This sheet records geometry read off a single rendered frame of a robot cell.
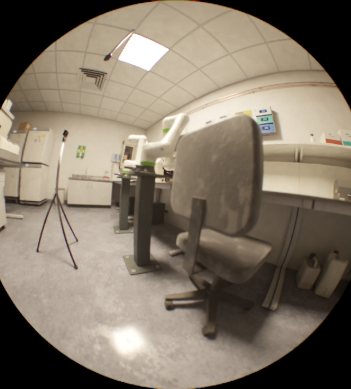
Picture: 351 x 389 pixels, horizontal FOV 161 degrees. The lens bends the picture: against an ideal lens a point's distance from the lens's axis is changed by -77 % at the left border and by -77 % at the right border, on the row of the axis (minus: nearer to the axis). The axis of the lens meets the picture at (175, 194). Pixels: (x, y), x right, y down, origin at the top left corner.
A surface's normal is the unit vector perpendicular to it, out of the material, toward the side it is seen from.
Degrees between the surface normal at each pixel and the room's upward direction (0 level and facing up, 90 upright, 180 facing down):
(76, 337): 0
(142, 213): 90
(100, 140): 90
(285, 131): 90
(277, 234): 90
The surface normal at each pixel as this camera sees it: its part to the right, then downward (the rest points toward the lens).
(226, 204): -0.84, -0.06
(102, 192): 0.63, 0.11
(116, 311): 0.11, -0.99
